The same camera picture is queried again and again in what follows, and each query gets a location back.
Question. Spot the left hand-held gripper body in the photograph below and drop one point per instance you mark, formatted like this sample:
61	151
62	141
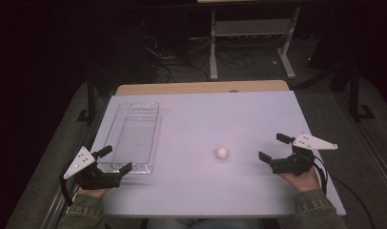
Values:
86	173

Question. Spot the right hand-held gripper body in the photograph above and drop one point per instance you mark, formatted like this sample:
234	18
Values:
298	157

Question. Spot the clear plastic tray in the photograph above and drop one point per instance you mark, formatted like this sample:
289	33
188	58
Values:
133	136

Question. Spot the white egg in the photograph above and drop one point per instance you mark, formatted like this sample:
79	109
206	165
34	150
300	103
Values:
221	153

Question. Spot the person's left hand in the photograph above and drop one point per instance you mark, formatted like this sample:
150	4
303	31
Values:
92	191

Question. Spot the person's right hand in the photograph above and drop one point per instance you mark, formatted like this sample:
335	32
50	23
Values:
301	182

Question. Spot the black metal stand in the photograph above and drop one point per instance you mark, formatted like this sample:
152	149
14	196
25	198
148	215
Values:
356	95

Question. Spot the wooden table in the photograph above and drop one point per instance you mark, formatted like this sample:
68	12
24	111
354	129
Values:
201	87

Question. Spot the white metal stand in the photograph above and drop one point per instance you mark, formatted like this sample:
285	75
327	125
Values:
252	41

